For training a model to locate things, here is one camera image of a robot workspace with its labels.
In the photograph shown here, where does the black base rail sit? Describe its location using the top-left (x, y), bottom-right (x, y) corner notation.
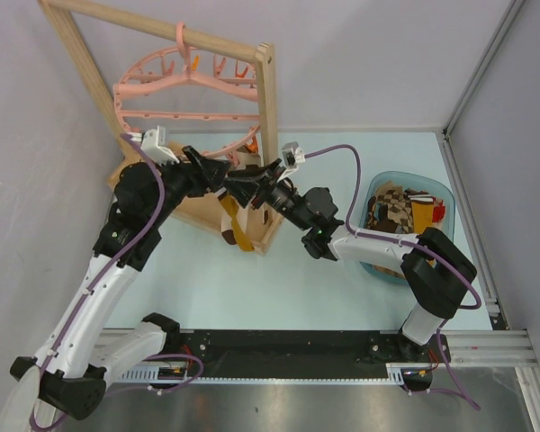
top-left (162, 329), bottom-right (406, 380)

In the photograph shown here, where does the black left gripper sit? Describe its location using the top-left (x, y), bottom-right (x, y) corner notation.
top-left (148, 146), bottom-right (231, 227)

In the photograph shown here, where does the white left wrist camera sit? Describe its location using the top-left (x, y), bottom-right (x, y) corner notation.
top-left (140, 126), bottom-right (180, 166)

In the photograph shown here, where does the pile of socks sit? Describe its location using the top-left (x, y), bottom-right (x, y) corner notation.
top-left (366, 179), bottom-right (449, 280)

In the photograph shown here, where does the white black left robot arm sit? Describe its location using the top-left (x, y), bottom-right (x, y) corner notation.
top-left (0, 145), bottom-right (230, 431)

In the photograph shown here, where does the blue plastic sock bin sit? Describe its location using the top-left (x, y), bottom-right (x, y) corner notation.
top-left (357, 169), bottom-right (456, 287)

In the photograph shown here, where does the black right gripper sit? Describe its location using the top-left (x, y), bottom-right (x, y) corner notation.
top-left (223, 158), bottom-right (311, 231)

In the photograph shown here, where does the white slotted cable duct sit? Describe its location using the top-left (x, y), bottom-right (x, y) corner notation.
top-left (94, 364), bottom-right (409, 386)

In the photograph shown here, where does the wooden hanger rack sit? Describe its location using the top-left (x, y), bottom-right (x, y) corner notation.
top-left (36, 0), bottom-right (285, 257)

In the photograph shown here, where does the cream brown striped sock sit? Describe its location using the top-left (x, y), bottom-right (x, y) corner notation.
top-left (239, 146), bottom-right (262, 167)

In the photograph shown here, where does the mustard yellow sock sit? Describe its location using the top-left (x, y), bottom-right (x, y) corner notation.
top-left (411, 201), bottom-right (434, 234)

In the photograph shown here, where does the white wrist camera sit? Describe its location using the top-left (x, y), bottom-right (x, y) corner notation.
top-left (280, 141), bottom-right (305, 180)
top-left (140, 126), bottom-right (180, 166)

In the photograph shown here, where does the pink round clip hanger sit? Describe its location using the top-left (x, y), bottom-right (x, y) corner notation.
top-left (112, 22), bottom-right (260, 167)

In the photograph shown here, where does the mustard striped cuff sock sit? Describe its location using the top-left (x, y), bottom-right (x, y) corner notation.
top-left (218, 194), bottom-right (254, 252)

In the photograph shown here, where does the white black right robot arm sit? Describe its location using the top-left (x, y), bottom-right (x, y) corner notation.
top-left (223, 160), bottom-right (477, 361)

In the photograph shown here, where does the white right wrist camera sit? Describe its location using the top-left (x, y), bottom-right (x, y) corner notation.
top-left (280, 141), bottom-right (305, 180)

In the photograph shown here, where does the aluminium frame profile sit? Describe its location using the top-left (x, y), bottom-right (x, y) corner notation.
top-left (441, 1), bottom-right (540, 431)

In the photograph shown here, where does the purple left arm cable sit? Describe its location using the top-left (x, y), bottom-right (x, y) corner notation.
top-left (29, 132), bottom-right (168, 428)

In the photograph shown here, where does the orange clothes clip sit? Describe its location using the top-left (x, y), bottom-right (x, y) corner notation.
top-left (245, 136), bottom-right (258, 153)

